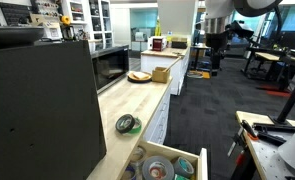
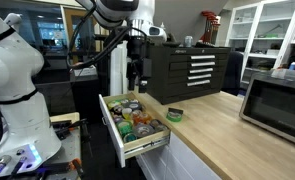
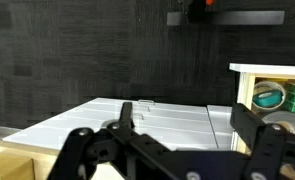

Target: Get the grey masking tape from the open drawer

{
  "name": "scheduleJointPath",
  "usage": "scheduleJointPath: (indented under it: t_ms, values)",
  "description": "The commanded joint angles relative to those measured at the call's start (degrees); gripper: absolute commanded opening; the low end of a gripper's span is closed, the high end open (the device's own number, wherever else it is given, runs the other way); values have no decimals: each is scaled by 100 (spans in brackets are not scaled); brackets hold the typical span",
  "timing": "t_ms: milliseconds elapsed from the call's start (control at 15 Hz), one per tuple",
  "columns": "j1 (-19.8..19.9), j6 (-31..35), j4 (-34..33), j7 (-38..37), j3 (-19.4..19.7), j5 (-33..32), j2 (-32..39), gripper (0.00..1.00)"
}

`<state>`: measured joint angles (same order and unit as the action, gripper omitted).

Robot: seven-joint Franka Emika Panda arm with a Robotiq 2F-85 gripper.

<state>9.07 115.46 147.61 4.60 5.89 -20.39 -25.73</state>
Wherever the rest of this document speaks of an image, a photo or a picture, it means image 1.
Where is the black and silver microwave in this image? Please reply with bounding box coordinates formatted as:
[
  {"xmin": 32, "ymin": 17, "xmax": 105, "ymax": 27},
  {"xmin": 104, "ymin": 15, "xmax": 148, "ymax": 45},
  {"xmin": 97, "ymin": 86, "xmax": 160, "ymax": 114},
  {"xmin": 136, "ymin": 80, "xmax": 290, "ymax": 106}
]
[{"xmin": 90, "ymin": 44, "xmax": 131, "ymax": 95}]

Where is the white shelving unit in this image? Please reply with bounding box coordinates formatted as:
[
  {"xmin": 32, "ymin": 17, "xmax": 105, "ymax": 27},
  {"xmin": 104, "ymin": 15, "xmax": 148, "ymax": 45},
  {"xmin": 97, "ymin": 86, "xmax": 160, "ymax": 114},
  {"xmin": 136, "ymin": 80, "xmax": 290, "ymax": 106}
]
[{"xmin": 61, "ymin": 0, "xmax": 115, "ymax": 52}]

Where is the wooden spoon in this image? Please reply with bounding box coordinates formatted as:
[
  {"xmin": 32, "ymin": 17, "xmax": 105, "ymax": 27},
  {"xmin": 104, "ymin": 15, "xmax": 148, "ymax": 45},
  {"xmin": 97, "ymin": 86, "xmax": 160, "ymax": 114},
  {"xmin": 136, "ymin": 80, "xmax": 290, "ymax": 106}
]
[{"xmin": 162, "ymin": 57, "xmax": 182, "ymax": 74}]

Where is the blue tape roll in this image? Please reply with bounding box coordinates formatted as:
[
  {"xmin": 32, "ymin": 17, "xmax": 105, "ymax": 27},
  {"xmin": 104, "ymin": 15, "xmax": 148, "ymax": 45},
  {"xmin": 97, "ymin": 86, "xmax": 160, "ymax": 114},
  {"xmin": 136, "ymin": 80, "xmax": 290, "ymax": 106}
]
[{"xmin": 124, "ymin": 164, "xmax": 138, "ymax": 180}]

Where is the slice of bread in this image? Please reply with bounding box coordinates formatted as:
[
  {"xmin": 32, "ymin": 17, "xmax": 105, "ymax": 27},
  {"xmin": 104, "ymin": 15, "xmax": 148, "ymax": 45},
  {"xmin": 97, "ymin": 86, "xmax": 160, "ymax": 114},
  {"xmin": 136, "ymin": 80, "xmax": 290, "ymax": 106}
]
[{"xmin": 132, "ymin": 71, "xmax": 150, "ymax": 80}]

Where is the black wall bin rack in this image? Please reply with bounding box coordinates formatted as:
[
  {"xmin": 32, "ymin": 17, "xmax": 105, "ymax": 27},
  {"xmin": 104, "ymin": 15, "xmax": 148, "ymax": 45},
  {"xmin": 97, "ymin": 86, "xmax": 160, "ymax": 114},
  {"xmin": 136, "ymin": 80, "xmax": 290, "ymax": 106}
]
[{"xmin": 0, "ymin": 1, "xmax": 33, "ymax": 27}]

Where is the small red tape roll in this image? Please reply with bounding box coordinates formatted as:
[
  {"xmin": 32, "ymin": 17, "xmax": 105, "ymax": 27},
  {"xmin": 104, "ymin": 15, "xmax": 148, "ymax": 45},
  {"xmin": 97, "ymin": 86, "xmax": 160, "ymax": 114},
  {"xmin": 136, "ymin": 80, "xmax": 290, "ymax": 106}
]
[{"xmin": 150, "ymin": 162, "xmax": 167, "ymax": 179}]

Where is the white island counter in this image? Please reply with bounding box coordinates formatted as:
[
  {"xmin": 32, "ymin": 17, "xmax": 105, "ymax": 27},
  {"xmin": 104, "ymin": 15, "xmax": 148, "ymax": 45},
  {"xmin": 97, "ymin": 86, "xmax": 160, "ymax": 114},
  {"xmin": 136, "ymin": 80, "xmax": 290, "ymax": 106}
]
[{"xmin": 140, "ymin": 45, "xmax": 191, "ymax": 97}]

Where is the yellow bottle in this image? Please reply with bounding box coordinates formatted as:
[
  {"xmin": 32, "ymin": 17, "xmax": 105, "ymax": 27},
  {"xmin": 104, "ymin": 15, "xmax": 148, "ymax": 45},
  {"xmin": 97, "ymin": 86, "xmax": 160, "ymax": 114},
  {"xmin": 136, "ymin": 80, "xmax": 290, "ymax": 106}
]
[{"xmin": 154, "ymin": 15, "xmax": 162, "ymax": 37}]

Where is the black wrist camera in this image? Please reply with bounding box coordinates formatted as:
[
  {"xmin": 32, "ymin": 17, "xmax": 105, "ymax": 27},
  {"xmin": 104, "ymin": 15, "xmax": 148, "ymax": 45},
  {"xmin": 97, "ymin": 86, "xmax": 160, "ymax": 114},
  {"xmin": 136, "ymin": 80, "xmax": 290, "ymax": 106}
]
[{"xmin": 228, "ymin": 20, "xmax": 255, "ymax": 40}]

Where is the round wooden plate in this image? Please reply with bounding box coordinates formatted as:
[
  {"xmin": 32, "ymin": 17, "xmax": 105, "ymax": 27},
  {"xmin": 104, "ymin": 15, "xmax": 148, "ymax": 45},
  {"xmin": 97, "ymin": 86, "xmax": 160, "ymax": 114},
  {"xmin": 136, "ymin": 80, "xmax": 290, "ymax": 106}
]
[{"xmin": 126, "ymin": 70, "xmax": 153, "ymax": 84}]

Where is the black pole stand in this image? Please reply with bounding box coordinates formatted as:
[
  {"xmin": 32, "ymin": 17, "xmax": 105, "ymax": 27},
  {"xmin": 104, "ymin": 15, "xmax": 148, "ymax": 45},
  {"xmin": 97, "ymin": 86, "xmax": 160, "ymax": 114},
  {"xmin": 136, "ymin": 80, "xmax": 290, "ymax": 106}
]
[{"xmin": 252, "ymin": 66, "xmax": 295, "ymax": 134}]

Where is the wooden drawer with white front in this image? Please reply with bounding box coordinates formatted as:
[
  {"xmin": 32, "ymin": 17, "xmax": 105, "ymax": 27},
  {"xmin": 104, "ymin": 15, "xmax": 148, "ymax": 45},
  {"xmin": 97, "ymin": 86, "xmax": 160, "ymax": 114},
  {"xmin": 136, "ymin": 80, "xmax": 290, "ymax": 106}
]
[{"xmin": 118, "ymin": 139, "xmax": 209, "ymax": 180}]

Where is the large grey duct tape roll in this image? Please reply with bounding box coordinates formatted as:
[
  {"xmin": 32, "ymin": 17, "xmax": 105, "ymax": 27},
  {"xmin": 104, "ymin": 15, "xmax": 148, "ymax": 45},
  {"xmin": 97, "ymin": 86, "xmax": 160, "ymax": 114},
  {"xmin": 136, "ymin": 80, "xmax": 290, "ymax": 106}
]
[{"xmin": 141, "ymin": 155, "xmax": 175, "ymax": 180}]

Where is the black tape roll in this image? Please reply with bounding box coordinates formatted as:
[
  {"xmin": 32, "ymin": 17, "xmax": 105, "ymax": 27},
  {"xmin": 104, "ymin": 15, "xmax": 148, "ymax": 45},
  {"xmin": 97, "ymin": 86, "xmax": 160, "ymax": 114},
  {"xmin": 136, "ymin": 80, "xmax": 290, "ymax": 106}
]
[{"xmin": 115, "ymin": 113, "xmax": 137, "ymax": 135}]

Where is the black tray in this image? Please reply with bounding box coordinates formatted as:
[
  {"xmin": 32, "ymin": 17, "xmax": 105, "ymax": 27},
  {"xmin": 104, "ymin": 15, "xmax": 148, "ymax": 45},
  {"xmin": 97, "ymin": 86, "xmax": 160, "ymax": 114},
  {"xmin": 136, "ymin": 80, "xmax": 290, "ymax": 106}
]
[{"xmin": 0, "ymin": 25, "xmax": 45, "ymax": 50}]

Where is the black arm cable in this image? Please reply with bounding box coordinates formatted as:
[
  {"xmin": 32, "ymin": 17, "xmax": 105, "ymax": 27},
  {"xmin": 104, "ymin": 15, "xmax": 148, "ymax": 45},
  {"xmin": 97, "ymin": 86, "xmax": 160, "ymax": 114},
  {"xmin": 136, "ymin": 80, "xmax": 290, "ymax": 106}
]
[{"xmin": 273, "ymin": 5, "xmax": 285, "ymax": 44}]

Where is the black framed desk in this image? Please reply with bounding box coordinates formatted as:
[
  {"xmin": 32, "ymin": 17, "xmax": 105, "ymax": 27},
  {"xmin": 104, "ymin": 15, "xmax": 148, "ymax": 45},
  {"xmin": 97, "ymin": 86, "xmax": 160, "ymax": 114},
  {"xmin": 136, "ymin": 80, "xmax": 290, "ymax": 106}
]
[{"xmin": 241, "ymin": 46, "xmax": 295, "ymax": 93}]

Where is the tape roll with teal label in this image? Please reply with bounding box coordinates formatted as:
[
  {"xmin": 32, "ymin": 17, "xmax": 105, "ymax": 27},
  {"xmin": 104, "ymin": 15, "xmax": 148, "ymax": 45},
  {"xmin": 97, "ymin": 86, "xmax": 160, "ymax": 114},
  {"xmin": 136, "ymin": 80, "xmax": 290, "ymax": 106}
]
[{"xmin": 171, "ymin": 155, "xmax": 196, "ymax": 179}]

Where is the wide green tape roll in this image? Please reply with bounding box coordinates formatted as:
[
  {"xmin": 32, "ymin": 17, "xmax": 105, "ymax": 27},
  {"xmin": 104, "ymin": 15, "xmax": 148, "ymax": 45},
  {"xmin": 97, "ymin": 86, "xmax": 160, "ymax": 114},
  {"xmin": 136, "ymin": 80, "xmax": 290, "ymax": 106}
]
[{"xmin": 173, "ymin": 173, "xmax": 191, "ymax": 180}]

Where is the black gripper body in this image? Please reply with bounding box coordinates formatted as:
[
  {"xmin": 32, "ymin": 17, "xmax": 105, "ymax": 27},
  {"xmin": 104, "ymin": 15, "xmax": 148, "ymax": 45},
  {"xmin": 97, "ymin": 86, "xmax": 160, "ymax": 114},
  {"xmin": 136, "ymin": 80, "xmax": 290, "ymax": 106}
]
[{"xmin": 205, "ymin": 32, "xmax": 229, "ymax": 53}]

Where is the white cabinet with drawers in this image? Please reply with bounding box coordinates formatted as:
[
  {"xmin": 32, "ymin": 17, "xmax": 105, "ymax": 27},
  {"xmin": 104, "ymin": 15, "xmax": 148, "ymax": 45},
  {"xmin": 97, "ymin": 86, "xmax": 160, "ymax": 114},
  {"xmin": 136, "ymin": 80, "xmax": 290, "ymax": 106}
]
[{"xmin": 142, "ymin": 87, "xmax": 172, "ymax": 145}]

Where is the clear packing tape roll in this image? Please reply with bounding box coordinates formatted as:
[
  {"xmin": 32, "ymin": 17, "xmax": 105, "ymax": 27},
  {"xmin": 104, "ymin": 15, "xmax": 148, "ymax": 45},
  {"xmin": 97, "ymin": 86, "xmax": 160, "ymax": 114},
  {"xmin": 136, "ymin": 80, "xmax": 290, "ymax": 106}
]
[{"xmin": 130, "ymin": 145, "xmax": 147, "ymax": 167}]

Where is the red and white appliance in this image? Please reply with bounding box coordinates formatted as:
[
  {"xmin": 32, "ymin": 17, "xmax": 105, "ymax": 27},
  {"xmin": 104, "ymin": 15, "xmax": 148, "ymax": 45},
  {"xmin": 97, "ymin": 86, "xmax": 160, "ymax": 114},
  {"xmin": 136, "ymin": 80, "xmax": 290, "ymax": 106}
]
[{"xmin": 147, "ymin": 35, "xmax": 168, "ymax": 53}]

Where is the black box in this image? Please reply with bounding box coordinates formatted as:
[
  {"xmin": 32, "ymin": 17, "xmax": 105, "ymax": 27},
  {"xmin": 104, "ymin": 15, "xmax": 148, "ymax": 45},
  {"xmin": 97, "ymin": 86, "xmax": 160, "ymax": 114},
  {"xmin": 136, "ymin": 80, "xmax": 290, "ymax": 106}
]
[{"xmin": 171, "ymin": 36, "xmax": 189, "ymax": 50}]

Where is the red handled clamp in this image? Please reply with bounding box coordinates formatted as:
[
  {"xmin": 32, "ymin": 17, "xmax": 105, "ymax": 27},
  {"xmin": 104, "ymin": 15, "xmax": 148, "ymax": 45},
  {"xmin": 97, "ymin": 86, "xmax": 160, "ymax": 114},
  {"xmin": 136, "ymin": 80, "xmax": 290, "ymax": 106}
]
[{"xmin": 226, "ymin": 126, "xmax": 255, "ymax": 180}]

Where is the black tool chest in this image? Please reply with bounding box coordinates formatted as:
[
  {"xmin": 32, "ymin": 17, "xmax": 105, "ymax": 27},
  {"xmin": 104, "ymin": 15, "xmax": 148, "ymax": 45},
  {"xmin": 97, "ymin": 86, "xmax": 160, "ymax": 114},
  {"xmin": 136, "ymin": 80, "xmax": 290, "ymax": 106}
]
[{"xmin": 0, "ymin": 39, "xmax": 108, "ymax": 180}]

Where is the black clamp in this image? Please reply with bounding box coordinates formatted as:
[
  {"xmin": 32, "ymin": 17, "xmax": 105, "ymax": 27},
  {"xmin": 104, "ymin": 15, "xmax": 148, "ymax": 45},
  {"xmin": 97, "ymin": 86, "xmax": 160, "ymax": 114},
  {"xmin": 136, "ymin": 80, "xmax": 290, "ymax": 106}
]
[{"xmin": 240, "ymin": 119, "xmax": 287, "ymax": 147}]

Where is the wooden workbench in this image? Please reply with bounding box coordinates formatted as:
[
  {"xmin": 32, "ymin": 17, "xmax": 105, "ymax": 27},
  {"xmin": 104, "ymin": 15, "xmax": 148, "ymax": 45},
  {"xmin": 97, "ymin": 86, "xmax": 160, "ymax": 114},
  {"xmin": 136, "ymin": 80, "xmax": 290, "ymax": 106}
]
[{"xmin": 235, "ymin": 110, "xmax": 295, "ymax": 180}]

